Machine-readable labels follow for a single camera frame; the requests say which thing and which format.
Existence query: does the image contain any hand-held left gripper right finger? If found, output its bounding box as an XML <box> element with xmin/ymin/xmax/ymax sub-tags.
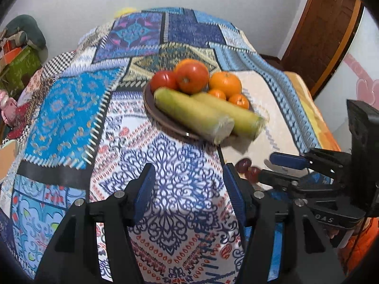
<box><xmin>222</xmin><ymin>163</ymin><xmax>345</xmax><ymax>284</ymax></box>

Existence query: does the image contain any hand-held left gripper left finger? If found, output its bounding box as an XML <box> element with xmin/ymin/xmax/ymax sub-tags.
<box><xmin>36</xmin><ymin>163</ymin><xmax>156</xmax><ymax>284</ymax></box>

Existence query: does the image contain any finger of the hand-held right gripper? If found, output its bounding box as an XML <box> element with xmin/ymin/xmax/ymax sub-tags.
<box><xmin>257</xmin><ymin>169</ymin><xmax>335</xmax><ymax>199</ymax></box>
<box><xmin>269</xmin><ymin>148</ymin><xmax>352</xmax><ymax>181</ymax></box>

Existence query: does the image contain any corn cob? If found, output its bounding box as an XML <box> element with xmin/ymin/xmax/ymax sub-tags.
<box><xmin>191</xmin><ymin>92</ymin><xmax>265</xmax><ymax>139</ymax></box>
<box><xmin>153</xmin><ymin>87</ymin><xmax>235</xmax><ymax>145</ymax></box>

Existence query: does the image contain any small orange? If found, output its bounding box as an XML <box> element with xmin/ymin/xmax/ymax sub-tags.
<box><xmin>207</xmin><ymin>89</ymin><xmax>227</xmax><ymax>100</ymax></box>
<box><xmin>228</xmin><ymin>93</ymin><xmax>250</xmax><ymax>110</ymax></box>

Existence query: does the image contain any brown round plate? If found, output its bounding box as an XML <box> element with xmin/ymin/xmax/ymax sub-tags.
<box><xmin>143</xmin><ymin>81</ymin><xmax>258</xmax><ymax>142</ymax></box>

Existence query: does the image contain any red tomato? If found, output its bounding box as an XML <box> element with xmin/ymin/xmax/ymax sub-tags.
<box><xmin>175</xmin><ymin>60</ymin><xmax>210</xmax><ymax>94</ymax></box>
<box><xmin>150</xmin><ymin>70</ymin><xmax>179</xmax><ymax>93</ymax></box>

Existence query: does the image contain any large orange with sticker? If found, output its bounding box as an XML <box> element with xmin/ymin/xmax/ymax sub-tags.
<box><xmin>176</xmin><ymin>58</ymin><xmax>202</xmax><ymax>67</ymax></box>

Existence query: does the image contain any small dark red round thing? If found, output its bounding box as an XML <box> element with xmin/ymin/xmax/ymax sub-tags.
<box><xmin>236</xmin><ymin>158</ymin><xmax>253</xmax><ymax>173</ymax></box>
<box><xmin>248</xmin><ymin>166</ymin><xmax>262</xmax><ymax>183</ymax></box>

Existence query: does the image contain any orange bedsheet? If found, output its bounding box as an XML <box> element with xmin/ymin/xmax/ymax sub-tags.
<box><xmin>284</xmin><ymin>71</ymin><xmax>379</xmax><ymax>273</ymax></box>

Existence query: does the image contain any patchwork patterned blanket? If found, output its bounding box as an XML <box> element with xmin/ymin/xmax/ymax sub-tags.
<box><xmin>0</xmin><ymin>6</ymin><xmax>329</xmax><ymax>284</ymax></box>

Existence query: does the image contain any wooden door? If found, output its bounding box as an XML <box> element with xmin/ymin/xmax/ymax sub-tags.
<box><xmin>280</xmin><ymin>0</ymin><xmax>365</xmax><ymax>95</ymax></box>

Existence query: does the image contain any pink plush toy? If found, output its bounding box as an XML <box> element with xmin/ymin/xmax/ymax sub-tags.
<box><xmin>0</xmin><ymin>90</ymin><xmax>18</xmax><ymax>125</ymax></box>

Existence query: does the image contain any green storage box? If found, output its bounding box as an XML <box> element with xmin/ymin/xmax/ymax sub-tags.
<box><xmin>0</xmin><ymin>46</ymin><xmax>42</xmax><ymax>92</ymax></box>

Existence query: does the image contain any yellow round object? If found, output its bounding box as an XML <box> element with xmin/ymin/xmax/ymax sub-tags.
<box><xmin>114</xmin><ymin>7</ymin><xmax>137</xmax><ymax>18</ymax></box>

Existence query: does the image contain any orange box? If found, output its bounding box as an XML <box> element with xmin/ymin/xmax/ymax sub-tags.
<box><xmin>0</xmin><ymin>43</ymin><xmax>23</xmax><ymax>63</ymax></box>

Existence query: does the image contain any pink wall sticker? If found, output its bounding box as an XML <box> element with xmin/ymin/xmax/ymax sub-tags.
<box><xmin>343</xmin><ymin>53</ymin><xmax>379</xmax><ymax>110</ymax></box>

